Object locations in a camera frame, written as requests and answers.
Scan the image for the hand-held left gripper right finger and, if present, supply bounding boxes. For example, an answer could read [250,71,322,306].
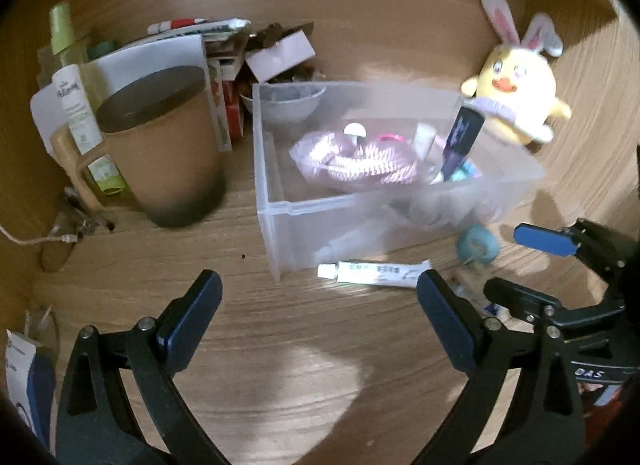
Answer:
[415,269,586,465]

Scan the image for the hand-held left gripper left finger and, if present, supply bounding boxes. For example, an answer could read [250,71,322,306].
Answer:
[54,269,232,465]

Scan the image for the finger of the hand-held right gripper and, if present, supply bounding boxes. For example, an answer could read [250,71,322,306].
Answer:
[514,224,581,258]
[483,277,561,331]

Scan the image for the white ointment tube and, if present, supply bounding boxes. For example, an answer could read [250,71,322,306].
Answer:
[317,259,432,288]

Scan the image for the black and purple tube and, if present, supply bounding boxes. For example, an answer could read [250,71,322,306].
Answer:
[435,104,486,185]

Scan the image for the clear plastic box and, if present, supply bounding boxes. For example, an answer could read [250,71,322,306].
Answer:
[251,79,546,282]

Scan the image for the small white bottle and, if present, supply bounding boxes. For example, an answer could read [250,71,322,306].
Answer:
[414,122,437,156]

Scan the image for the pink rope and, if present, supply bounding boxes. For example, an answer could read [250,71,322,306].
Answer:
[290,128,426,191]

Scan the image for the blue tape roll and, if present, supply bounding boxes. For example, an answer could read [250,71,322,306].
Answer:
[456,225,500,263]

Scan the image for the dark framed glasses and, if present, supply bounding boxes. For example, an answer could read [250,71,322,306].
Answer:
[52,188,116,246]

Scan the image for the yellow chick plush toy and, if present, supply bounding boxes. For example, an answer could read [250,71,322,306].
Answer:
[460,0,572,146]

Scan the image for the brown mug with dark lid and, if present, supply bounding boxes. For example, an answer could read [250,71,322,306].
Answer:
[50,65,228,228]

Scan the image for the white and blue carton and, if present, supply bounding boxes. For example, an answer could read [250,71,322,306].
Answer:
[5,327,56,451]

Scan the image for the grey bowl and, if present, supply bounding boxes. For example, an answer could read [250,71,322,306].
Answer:
[240,84,327,125]

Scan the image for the white tube with green print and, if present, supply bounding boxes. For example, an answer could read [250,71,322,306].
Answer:
[51,64,103,156]

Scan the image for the white paper sheet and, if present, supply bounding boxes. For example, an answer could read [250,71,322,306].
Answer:
[30,18,253,153]

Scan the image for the pale pink box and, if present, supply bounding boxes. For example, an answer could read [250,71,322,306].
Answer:
[244,30,317,83]

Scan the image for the red and white marker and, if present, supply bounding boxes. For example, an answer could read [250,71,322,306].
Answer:
[147,18,208,35]

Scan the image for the white green lotion tube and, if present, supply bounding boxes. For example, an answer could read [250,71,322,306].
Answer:
[49,1,128,196]

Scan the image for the white cable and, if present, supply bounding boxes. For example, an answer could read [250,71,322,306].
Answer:
[0,225,81,247]

